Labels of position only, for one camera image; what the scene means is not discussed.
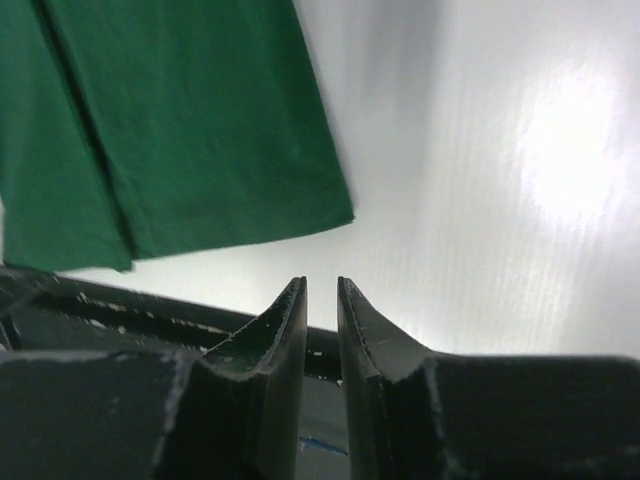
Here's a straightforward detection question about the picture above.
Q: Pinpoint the green t shirt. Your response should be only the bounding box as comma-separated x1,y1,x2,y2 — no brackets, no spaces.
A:
1,1,354,272

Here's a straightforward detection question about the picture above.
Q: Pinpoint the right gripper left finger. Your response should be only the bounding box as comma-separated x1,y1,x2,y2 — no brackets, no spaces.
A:
1,278,307,479

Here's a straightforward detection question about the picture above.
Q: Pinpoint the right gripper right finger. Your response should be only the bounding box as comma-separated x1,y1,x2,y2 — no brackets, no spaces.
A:
337,278,639,479

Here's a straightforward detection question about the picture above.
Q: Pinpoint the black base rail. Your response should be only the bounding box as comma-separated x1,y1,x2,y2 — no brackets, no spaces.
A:
0,267,349,386

